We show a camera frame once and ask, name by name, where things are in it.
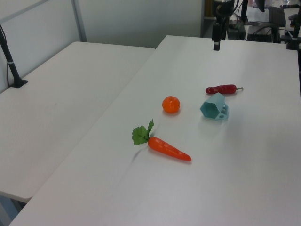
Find teal hexagonal plastic mug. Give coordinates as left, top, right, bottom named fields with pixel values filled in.
left=199, top=92, right=230, bottom=122

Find orange toy carrot green leaves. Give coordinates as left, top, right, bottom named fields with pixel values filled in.
left=132, top=119, right=192, bottom=162

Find black Franka gripper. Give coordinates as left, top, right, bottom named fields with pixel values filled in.
left=212, top=0, right=236, bottom=51

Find black vertical stand pole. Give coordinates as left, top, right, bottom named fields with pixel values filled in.
left=239, top=0, right=249, bottom=24

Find black camera stand pole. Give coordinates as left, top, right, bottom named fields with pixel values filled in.
left=0, top=23, right=29, bottom=89

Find red toy chili pepper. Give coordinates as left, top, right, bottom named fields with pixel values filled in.
left=205, top=84, right=244, bottom=95

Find black office chair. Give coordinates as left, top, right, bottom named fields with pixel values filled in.
left=268, top=6, right=287, bottom=27

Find black tripod camera mount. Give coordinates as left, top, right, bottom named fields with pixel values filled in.
left=280, top=14, right=301, bottom=50

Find orange toy tangerine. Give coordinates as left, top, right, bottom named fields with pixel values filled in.
left=162, top=95, right=181, bottom=114

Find black equipment box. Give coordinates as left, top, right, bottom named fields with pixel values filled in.
left=246, top=25, right=280, bottom=43

